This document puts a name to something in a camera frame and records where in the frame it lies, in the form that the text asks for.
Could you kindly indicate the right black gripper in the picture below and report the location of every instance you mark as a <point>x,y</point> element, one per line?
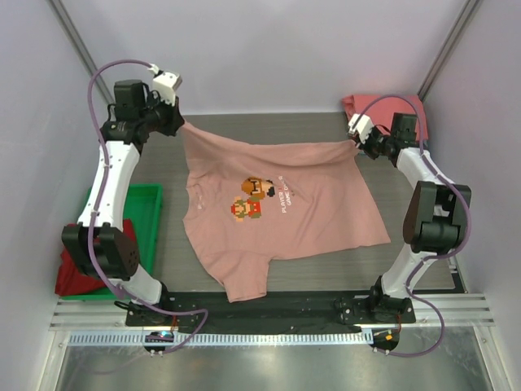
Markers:
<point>367,143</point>

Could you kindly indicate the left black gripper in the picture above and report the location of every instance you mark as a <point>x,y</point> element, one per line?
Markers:
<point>175,119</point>

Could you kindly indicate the pink printed t shirt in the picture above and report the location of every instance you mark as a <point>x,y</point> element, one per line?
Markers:
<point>250,204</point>

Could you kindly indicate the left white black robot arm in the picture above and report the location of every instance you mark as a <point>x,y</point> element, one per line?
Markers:
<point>123,136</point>

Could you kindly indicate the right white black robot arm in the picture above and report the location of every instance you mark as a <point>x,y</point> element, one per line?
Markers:
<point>435,223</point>

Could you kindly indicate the green plastic bin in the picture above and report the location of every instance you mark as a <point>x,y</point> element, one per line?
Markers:
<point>141,214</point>

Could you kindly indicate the red t shirt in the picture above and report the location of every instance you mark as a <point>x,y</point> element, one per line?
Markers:
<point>116,251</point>

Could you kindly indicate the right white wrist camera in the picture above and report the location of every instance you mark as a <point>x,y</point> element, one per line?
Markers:
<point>359,128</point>

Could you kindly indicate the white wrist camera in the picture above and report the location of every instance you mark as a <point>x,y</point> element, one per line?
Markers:
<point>359,128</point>
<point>164,85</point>

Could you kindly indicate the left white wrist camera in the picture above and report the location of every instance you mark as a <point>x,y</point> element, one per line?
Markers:
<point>164,85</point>

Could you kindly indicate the left aluminium corner post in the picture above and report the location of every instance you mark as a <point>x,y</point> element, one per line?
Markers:
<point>68,26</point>

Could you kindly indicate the aluminium corner post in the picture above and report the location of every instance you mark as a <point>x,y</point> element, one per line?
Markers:
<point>450,43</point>
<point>68,26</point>

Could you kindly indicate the right aluminium corner post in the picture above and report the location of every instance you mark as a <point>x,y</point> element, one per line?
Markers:
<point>450,43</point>

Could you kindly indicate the aluminium frame rail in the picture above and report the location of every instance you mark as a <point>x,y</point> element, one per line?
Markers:
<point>458,310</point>

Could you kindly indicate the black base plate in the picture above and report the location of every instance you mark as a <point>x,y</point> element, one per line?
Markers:
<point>278,313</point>

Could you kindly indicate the slotted white cable duct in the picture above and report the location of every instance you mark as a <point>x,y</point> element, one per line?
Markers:
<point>162,338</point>

